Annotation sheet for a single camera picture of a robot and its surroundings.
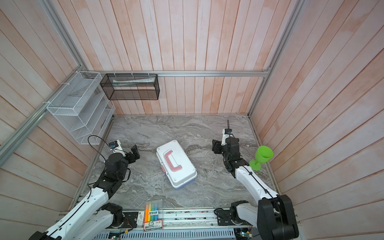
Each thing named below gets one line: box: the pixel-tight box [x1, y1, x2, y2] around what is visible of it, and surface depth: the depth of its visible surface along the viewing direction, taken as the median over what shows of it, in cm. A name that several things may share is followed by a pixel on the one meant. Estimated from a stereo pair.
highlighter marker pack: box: [143, 200, 163, 232], surface depth 76 cm
